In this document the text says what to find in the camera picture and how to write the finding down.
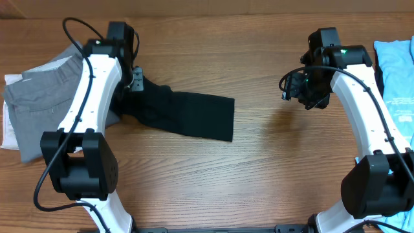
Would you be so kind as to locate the black garment with blue trim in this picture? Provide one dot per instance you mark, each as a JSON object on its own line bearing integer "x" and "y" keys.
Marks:
{"x": 379, "y": 76}

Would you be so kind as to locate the black polo shirt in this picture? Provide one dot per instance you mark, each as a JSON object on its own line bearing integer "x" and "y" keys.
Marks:
{"x": 191, "y": 114}

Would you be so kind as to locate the grey folded trousers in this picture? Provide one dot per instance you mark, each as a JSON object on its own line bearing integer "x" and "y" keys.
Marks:
{"x": 70, "y": 61}

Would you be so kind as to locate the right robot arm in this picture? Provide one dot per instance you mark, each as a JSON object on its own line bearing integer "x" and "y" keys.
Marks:
{"x": 381, "y": 183}

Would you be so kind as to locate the white folded garment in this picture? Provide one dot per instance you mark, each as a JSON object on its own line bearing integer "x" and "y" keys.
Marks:
{"x": 8, "y": 129}

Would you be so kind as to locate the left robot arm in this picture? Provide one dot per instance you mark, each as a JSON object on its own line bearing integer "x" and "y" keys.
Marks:
{"x": 81, "y": 169}

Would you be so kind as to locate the light blue garment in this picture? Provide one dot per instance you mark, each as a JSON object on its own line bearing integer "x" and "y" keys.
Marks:
{"x": 395, "y": 61}

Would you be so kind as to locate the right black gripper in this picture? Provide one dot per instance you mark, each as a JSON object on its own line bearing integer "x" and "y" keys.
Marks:
{"x": 292, "y": 90}

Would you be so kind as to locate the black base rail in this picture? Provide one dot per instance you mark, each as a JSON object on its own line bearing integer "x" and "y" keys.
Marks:
{"x": 220, "y": 230}

